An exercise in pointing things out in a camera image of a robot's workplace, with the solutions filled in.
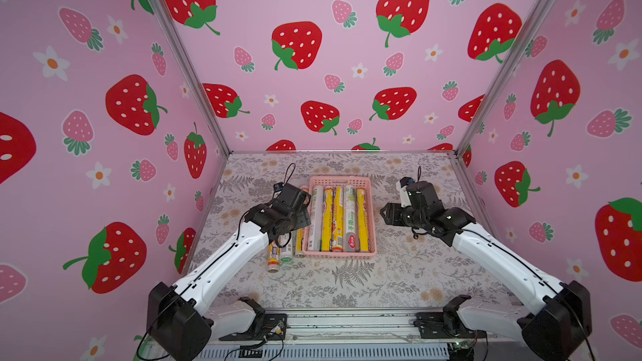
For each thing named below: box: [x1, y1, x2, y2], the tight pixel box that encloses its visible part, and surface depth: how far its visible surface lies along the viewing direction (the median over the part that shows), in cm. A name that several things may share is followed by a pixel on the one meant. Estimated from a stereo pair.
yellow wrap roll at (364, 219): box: [356, 188, 369, 252], surface depth 95 cm
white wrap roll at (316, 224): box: [307, 184, 325, 252], surface depth 95 cm
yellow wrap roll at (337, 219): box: [330, 185, 344, 253], surface depth 95 cm
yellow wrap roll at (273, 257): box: [267, 240, 281, 274], surface depth 87 cm
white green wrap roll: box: [280, 229, 294, 265], surface depth 87 cm
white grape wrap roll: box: [343, 184, 359, 253], surface depth 95 cm
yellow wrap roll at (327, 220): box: [320, 185, 334, 252], surface depth 95 cm
